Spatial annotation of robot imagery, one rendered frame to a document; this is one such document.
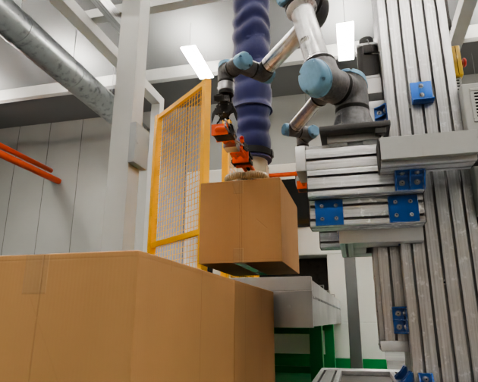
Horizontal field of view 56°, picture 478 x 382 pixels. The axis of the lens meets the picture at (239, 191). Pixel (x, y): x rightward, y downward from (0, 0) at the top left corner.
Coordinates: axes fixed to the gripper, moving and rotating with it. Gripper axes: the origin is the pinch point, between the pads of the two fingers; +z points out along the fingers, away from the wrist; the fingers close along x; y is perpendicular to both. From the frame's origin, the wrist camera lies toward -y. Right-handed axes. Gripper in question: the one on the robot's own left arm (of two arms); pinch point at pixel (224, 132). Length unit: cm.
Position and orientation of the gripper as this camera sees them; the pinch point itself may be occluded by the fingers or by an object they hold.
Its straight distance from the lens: 196.6
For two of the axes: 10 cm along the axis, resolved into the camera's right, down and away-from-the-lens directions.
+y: 2.4, 2.7, 9.3
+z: 0.0, 9.6, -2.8
